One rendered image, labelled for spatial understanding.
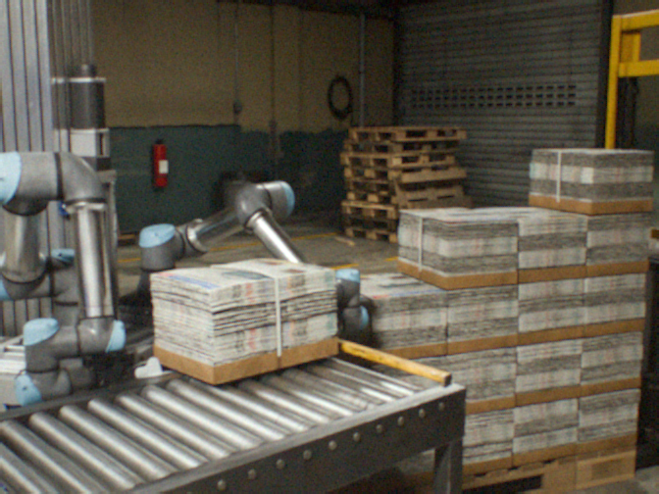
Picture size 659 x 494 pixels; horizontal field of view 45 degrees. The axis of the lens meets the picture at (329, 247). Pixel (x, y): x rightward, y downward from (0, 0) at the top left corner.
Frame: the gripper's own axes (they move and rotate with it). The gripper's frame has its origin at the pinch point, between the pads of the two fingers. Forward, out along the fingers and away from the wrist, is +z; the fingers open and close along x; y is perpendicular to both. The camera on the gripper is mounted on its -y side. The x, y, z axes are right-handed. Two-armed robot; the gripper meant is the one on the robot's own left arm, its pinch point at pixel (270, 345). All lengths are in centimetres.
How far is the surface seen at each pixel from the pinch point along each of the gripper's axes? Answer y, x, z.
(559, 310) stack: -6, 16, -120
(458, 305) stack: 0, 2, -79
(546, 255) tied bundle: 15, 14, -113
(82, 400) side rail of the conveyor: 2, 12, 61
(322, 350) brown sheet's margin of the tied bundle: 4.9, 25.9, 3.1
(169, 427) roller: 1, 36, 53
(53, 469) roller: 1, 41, 79
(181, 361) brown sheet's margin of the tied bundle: 5.3, 11.3, 35.2
